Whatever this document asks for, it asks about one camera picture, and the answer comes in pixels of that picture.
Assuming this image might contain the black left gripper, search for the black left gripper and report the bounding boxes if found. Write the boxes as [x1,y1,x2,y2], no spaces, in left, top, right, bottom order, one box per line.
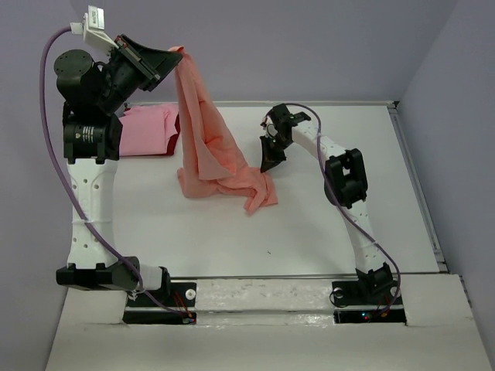
[97,33,183,113]

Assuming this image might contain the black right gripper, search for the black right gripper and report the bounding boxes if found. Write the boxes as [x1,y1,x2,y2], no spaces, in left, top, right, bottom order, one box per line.
[260,133,292,173]

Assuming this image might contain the salmon orange t-shirt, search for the salmon orange t-shirt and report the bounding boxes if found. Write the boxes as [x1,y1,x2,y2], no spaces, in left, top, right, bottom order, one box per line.
[170,46,278,215]

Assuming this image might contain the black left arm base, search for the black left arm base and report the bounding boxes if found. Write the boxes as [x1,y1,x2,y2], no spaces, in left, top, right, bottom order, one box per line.
[122,280,197,325]

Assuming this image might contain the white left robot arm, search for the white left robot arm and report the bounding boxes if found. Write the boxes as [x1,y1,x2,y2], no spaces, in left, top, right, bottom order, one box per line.
[53,35,183,305]

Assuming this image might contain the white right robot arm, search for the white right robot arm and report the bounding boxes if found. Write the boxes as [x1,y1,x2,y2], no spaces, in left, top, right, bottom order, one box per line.
[260,103,401,315]

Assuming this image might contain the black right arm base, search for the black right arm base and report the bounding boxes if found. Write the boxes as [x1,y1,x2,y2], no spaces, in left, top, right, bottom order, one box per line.
[329,281,407,325]

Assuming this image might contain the folded pink t-shirt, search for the folded pink t-shirt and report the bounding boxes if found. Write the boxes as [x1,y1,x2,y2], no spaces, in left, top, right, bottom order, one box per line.
[118,102,181,158]

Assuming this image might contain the white foam front panel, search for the white foam front panel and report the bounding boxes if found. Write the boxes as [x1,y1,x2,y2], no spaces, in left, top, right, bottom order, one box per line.
[47,274,490,370]

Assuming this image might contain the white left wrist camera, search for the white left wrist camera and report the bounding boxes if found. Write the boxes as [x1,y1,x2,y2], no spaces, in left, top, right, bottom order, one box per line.
[70,5,117,54]

